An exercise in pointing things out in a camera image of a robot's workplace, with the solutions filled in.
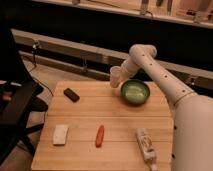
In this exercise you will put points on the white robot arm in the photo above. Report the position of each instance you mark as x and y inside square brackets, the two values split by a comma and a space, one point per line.
[192, 148]

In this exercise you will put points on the white sponge block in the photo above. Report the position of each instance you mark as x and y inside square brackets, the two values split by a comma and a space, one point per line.
[60, 134]

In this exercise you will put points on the black office chair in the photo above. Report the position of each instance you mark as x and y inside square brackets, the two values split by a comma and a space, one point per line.
[18, 97]

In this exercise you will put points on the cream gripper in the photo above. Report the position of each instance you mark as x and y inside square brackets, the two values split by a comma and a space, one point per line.
[123, 75]

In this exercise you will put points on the green ceramic bowl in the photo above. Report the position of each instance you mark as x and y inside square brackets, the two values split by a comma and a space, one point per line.
[135, 92]

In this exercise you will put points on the black rectangular block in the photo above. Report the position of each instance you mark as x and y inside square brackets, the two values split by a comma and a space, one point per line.
[71, 95]

